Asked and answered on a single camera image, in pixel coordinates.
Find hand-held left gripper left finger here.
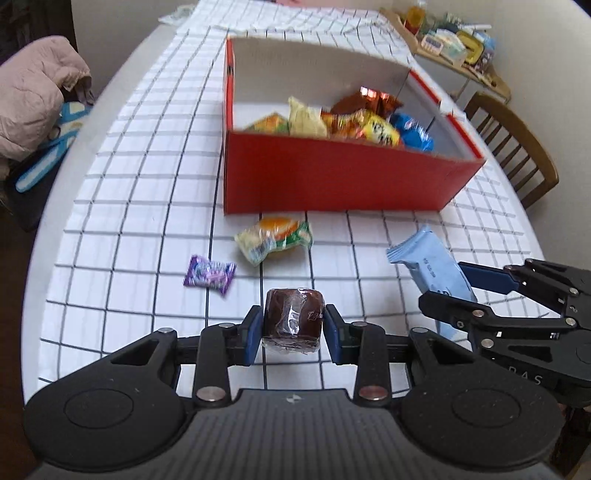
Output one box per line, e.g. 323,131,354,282
108,305,265,408

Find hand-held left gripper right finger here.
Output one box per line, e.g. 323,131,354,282
323,304,468,402

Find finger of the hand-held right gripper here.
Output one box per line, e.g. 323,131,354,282
457,258,591,324
418,291,578,352

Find dark brown roll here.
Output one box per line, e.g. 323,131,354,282
261,287,325,355

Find light blue snack packet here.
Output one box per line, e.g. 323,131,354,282
386,224,478,340

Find red cardboard box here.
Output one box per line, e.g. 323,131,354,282
223,37,487,215

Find brown cookie packet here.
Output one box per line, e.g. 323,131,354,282
330,86,403,118

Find purple candy packet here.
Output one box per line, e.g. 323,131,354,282
183,255,237,296

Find green white bread packet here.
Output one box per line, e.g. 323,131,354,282
235,217,314,266

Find wooden chair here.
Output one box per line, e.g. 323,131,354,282
464,91,559,209

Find blue cookie packet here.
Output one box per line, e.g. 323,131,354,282
390,112,435,152

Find yellow orange snack packet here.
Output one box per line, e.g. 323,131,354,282
362,113,402,147

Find white checked tablecloth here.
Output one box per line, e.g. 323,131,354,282
39,0,546,393

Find wooden shelf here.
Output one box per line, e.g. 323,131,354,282
381,7,512,103

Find orange red snack packet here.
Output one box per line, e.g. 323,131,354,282
321,111,366,139

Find pale yellow snack packet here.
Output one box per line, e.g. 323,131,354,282
287,96,328,137

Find yellow tin box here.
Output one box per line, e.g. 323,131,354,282
457,31,485,65

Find white blue box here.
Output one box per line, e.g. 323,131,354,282
420,28,467,65

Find black seat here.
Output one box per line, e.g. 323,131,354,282
0,138,70,232

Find orange bottle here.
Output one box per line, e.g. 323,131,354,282
406,4,428,35

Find blue white striped object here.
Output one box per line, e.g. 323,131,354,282
15,102,88,193

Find pink jacket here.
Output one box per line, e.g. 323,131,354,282
0,36,93,162

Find white crumpled paper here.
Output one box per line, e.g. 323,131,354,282
159,4,197,25

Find dark wooden cabinet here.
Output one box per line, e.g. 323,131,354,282
0,0,75,63

